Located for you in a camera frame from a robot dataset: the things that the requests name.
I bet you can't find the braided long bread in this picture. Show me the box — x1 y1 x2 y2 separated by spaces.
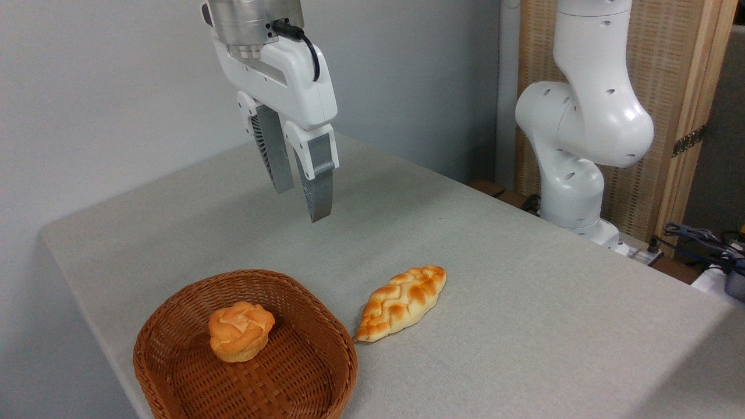
353 265 448 343

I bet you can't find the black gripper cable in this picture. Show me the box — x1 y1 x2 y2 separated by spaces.
271 20 321 83

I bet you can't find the brown wicker basket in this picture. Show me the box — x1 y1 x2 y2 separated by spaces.
133 269 359 419

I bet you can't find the black cable bundle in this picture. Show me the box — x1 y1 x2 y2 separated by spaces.
649 221 745 274

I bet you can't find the metal screen hinge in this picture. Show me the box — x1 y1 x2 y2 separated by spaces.
672 125 708 158

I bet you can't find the grey tablecloth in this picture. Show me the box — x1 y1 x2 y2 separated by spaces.
40 131 745 419

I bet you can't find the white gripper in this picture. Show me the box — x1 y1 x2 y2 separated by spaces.
210 32 340 223

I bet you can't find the round orange bread roll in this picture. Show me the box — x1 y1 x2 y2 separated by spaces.
208 301 276 364

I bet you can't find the woven wooden screen panel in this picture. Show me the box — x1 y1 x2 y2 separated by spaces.
515 0 739 258

